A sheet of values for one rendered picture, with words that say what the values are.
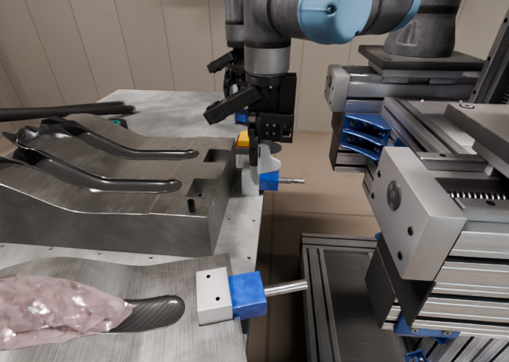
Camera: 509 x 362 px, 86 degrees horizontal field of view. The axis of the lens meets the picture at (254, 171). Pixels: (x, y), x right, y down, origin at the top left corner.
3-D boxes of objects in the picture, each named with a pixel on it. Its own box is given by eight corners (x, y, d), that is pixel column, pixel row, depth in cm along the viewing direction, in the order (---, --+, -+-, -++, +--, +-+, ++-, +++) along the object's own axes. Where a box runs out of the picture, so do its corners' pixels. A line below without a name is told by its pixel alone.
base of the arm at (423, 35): (433, 47, 73) (448, 4, 68) (465, 58, 61) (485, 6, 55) (375, 46, 74) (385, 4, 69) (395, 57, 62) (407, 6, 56)
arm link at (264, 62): (241, 48, 41) (247, 40, 48) (242, 79, 44) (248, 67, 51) (291, 48, 41) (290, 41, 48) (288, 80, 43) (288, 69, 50)
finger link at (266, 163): (279, 191, 53) (282, 144, 49) (248, 189, 53) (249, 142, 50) (279, 185, 55) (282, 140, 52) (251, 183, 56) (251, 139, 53)
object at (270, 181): (302, 185, 61) (305, 164, 58) (304, 199, 57) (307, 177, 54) (244, 181, 62) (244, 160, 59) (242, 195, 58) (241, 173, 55)
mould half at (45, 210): (236, 171, 66) (234, 118, 59) (212, 259, 44) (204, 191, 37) (42, 161, 70) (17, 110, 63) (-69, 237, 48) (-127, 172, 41)
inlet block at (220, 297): (297, 280, 38) (301, 253, 35) (310, 315, 34) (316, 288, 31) (201, 298, 35) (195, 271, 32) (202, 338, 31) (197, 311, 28)
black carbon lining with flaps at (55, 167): (202, 157, 58) (197, 114, 52) (176, 207, 44) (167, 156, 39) (47, 150, 60) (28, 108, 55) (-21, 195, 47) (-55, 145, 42)
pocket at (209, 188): (221, 196, 49) (220, 179, 47) (215, 216, 45) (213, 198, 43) (197, 195, 50) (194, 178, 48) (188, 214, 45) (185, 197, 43)
